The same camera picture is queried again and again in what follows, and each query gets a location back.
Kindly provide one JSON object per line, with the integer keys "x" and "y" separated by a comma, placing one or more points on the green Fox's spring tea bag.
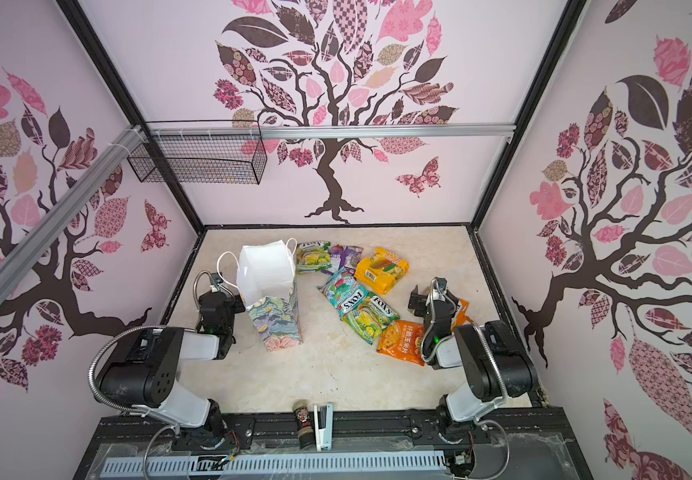
{"x": 370, "y": 317}

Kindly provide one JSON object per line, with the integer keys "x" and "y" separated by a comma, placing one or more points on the black wire basket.
{"x": 226, "y": 152}

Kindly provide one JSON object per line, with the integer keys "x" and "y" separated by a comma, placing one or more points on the right metal flexible conduit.
{"x": 489, "y": 348}

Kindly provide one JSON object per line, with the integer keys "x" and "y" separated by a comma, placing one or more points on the aluminium rail back wall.
{"x": 342, "y": 132}

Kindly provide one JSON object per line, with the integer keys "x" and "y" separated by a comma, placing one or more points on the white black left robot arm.
{"x": 137, "y": 372}

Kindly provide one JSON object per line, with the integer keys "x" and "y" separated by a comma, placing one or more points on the small dark spice jar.
{"x": 305, "y": 431}

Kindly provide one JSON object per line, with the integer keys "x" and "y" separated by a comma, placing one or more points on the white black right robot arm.
{"x": 517, "y": 377}

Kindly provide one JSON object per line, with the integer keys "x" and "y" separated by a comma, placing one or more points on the Fox's fruits oval candy bag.
{"x": 461, "y": 316}

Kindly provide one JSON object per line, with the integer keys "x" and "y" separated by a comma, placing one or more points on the purple candy bag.
{"x": 343, "y": 256}

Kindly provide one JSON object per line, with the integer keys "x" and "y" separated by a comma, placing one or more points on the aluminium rail wall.
{"x": 27, "y": 253}
{"x": 342, "y": 132}

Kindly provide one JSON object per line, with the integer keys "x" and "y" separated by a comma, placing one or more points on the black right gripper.
{"x": 428, "y": 300}

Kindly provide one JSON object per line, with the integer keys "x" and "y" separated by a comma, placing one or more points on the floral paper bag white inside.
{"x": 266, "y": 282}

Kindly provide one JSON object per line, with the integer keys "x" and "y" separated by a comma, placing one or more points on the metal flexible conduit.
{"x": 100, "y": 366}
{"x": 489, "y": 348}

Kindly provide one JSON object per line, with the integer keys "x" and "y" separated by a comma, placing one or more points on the teal Fox's candy bag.
{"x": 343, "y": 290}

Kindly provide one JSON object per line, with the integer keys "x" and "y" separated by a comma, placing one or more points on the white slotted cable duct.
{"x": 182, "y": 467}

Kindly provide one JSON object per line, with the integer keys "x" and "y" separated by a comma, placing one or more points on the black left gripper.
{"x": 217, "y": 299}

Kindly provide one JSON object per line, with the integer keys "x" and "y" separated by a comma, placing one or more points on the green yellow candy bag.
{"x": 313, "y": 256}

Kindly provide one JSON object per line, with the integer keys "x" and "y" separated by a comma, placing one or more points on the left metal flexible conduit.
{"x": 100, "y": 366}

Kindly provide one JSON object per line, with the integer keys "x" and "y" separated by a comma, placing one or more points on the orange corn chips bag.
{"x": 402, "y": 340}

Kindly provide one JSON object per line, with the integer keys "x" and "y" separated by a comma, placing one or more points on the aluminium rail left wall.
{"x": 27, "y": 253}

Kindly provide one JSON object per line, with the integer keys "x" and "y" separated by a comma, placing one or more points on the yellow snack pack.
{"x": 382, "y": 270}

